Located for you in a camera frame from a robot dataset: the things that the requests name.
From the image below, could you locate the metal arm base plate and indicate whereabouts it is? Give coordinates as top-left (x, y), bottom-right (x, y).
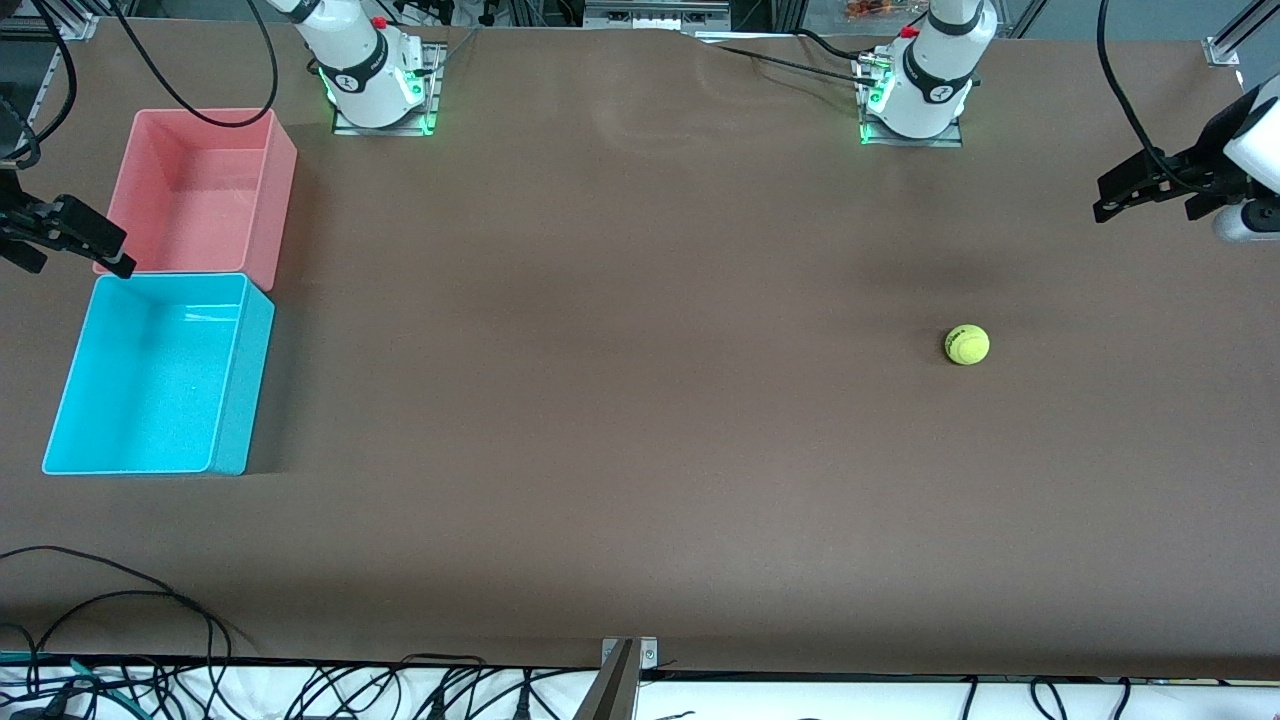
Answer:
top-left (856, 52), bottom-right (964, 149)
top-left (332, 42), bottom-right (443, 137)

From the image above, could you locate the yellow-green tennis ball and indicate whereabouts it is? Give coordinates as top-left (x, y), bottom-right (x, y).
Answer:
top-left (944, 324), bottom-right (991, 367)

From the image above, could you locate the perforated metal rail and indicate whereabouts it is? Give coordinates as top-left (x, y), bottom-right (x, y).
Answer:
top-left (18, 40), bottom-right (69, 136)

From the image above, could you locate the black base cable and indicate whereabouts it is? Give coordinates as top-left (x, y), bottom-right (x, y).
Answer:
top-left (715, 44), bottom-right (881, 86)
top-left (795, 27), bottom-right (906, 63)

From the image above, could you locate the teal cable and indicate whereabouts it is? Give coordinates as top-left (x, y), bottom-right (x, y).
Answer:
top-left (0, 650), bottom-right (136, 719)

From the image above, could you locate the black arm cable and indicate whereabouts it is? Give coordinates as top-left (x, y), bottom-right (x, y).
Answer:
top-left (1097, 0), bottom-right (1201, 191)
top-left (0, 0), bottom-right (79, 171)
top-left (108, 0), bottom-right (279, 128)

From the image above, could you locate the aluminium frame profile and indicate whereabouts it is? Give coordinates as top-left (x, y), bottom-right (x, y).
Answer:
top-left (0, 12), bottom-right (101, 43)
top-left (1205, 0), bottom-right (1280, 67)

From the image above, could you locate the grey metal box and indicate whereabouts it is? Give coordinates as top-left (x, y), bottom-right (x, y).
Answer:
top-left (583, 0), bottom-right (733, 31)

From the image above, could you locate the blue plastic bin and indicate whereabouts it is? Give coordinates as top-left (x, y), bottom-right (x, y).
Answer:
top-left (41, 272), bottom-right (276, 477)

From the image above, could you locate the pink plastic bin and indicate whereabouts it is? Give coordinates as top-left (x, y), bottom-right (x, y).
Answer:
top-left (92, 108), bottom-right (299, 293)

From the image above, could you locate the aluminium profile beam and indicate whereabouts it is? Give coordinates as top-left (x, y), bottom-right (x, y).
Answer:
top-left (572, 640), bottom-right (641, 720)

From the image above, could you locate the thin black cable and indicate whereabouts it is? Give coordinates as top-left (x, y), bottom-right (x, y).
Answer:
top-left (0, 545), bottom-right (241, 666)

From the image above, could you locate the metal corner bracket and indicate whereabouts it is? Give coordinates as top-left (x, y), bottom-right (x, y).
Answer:
top-left (600, 637), bottom-right (659, 669)

